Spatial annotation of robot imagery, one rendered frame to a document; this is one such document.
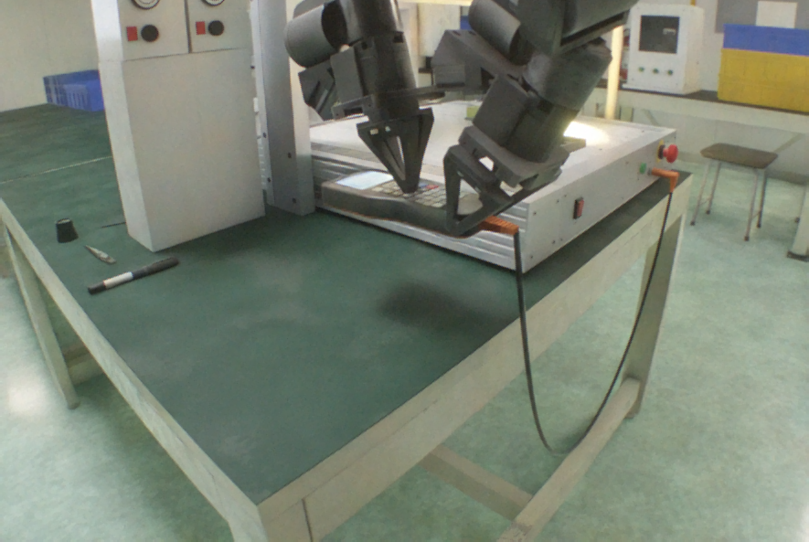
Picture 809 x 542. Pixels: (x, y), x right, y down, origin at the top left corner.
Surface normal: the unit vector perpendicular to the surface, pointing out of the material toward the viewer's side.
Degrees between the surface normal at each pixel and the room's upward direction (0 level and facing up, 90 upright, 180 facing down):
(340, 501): 90
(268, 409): 0
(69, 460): 0
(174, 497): 0
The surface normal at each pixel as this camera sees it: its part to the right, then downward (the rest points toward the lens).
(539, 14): -0.85, 0.48
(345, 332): -0.02, -0.92
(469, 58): -0.65, 0.30
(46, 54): 0.74, 0.24
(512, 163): 0.36, -0.69
